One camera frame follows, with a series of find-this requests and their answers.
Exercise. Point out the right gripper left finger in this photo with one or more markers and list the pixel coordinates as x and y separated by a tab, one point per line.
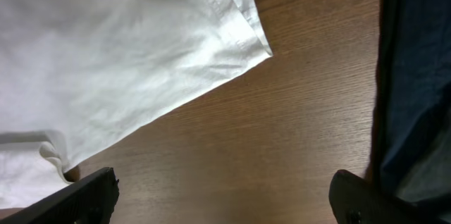
90	200

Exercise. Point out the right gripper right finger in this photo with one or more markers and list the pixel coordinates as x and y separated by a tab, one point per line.
354	201

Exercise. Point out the white t-shirt with robot print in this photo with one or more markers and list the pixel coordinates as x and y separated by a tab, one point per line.
77	76

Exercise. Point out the dark grey garment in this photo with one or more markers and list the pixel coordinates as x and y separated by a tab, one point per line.
411	123

